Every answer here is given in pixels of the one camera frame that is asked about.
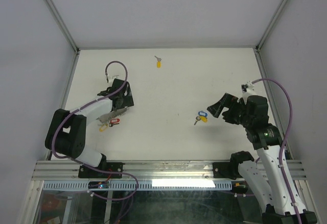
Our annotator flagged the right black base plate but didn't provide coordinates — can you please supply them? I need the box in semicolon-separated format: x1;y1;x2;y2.
212;162;241;180

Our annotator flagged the red grey keyring holder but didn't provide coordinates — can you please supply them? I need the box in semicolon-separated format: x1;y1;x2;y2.
98;107;129;123

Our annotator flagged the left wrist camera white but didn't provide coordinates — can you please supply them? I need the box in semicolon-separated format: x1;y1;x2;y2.
105;74;120;83

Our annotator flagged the grey slotted cable duct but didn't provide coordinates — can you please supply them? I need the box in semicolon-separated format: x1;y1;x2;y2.
43;179;232;191

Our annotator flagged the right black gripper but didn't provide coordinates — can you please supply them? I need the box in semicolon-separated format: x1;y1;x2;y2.
206;92;252;127

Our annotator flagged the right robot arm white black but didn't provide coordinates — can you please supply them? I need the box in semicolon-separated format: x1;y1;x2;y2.
207;93;318;223

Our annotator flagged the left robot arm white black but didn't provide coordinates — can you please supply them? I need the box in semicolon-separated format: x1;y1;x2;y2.
45;79;134;178

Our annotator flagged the red tag key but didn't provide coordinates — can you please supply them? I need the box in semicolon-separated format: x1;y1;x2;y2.
108;118;120;127

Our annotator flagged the aluminium front rail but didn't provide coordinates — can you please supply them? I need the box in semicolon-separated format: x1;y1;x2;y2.
32;159;307;183

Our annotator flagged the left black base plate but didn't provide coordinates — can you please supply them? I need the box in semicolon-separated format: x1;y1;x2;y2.
78;161;125;180

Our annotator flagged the yellow tag key on ring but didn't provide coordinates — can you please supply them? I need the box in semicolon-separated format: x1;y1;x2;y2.
99;124;109;132

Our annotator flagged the blue tag key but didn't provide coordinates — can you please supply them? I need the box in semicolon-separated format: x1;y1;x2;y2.
198;111;207;117

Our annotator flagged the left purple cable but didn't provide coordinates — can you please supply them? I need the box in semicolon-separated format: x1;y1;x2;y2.
51;60;140;202

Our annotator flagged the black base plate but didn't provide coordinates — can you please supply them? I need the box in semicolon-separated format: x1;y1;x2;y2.
78;161;125;180
212;162;241;180

